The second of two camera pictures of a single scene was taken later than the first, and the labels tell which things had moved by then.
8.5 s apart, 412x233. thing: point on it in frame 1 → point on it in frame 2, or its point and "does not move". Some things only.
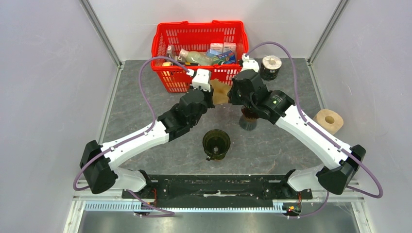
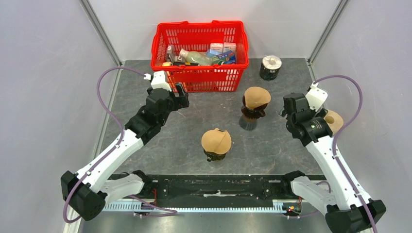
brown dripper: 249,113 does not move
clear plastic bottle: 195,57 does not move
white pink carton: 217,46 does not move
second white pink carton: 229,46 does not move
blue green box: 221,57 does not move
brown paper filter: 220,90 → 216,141
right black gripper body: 236,97 → 284,110
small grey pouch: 171,51 does not move
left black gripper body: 207,99 → 174,101
